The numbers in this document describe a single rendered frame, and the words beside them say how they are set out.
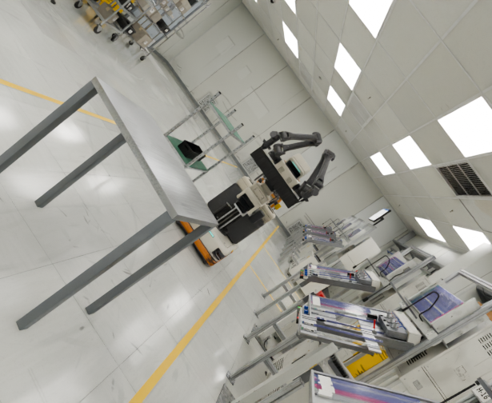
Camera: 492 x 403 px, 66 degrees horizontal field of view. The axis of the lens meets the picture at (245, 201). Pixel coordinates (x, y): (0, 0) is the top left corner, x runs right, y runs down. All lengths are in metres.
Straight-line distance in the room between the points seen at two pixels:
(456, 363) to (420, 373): 0.24
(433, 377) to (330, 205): 8.85
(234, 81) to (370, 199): 5.42
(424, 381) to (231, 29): 11.23
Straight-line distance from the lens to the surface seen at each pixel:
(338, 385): 2.08
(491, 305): 2.99
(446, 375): 3.10
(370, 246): 7.56
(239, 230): 3.97
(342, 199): 11.55
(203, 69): 12.52
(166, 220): 1.41
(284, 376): 2.65
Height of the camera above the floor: 1.22
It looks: 8 degrees down
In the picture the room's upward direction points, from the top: 54 degrees clockwise
